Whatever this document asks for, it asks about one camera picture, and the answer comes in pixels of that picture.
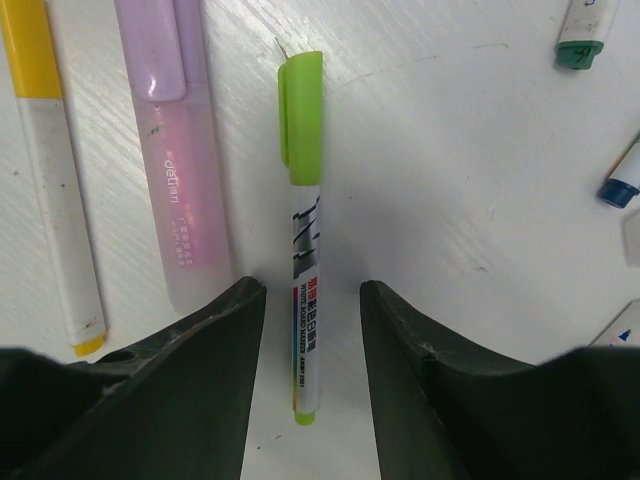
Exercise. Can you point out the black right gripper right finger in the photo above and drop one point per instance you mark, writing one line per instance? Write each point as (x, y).
(445, 407)

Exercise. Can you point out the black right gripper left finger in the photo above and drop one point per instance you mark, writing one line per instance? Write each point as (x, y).
(174, 405)

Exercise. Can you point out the white pen blue cap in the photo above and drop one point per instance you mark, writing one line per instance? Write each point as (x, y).
(623, 330)

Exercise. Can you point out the orange highlighter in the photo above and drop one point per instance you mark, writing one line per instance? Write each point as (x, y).
(631, 239)

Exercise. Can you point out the dark blue whiteboard marker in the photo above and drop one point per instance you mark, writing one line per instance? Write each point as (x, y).
(622, 185)

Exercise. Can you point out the teal green cap pen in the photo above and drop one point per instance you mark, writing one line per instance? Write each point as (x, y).
(584, 32)

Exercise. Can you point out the yellow cap pen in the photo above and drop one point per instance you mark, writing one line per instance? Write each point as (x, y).
(32, 62)

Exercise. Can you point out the purple highlighter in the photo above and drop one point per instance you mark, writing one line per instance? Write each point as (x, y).
(165, 57)

